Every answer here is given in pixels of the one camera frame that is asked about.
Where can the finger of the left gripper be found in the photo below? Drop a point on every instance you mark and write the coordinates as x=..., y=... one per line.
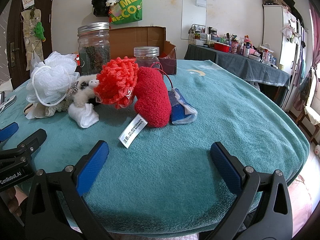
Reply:
x=8, y=131
x=29, y=145

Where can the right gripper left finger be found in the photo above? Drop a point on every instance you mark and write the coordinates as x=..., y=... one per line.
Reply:
x=46, y=219

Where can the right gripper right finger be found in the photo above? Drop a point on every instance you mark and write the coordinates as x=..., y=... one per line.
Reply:
x=262, y=208

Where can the white mesh bath pouf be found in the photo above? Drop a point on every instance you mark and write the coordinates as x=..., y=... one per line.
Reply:
x=51, y=79

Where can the white sock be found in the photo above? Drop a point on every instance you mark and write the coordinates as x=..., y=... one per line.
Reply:
x=84, y=116

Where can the white plush sheep toy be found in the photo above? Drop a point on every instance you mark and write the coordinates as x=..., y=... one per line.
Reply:
x=85, y=85

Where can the red knitted net ball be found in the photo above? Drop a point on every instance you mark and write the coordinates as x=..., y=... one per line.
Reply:
x=117, y=81

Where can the blue white fabric pouch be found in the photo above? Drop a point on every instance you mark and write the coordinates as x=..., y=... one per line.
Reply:
x=181, y=111

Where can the teal table blanket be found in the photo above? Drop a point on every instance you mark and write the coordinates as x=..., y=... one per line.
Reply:
x=165, y=183

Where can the green plush toy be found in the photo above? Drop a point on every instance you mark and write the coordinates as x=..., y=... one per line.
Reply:
x=39, y=31

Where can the large glass tea jar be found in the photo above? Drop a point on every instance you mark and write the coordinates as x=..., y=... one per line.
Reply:
x=94, y=47

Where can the dark cloth side table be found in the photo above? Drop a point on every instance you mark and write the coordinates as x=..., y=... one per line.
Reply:
x=243, y=67

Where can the dark wooden door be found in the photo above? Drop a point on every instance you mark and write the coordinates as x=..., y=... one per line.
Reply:
x=16, y=51

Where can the cardboard box red lining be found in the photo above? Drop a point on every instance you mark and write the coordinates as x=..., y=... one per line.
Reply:
x=124, y=40

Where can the small glass capsule jar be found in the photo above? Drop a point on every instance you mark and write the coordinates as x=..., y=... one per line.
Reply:
x=147, y=56

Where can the small white plush on bag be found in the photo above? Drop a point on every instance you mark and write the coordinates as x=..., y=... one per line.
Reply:
x=110, y=3

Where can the red basin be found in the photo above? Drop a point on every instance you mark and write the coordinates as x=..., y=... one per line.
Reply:
x=221, y=47

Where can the green tote bag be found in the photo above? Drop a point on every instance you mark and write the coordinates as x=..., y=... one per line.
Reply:
x=126, y=11

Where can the white wardrobe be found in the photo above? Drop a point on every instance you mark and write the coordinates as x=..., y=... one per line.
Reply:
x=284, y=33

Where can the pink curtain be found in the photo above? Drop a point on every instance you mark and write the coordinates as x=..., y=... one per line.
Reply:
x=316, y=33

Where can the black backpack on wall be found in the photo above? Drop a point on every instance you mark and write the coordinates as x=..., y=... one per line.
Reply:
x=100, y=9

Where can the wall mirror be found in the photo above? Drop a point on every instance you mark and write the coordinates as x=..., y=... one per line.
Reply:
x=193, y=18

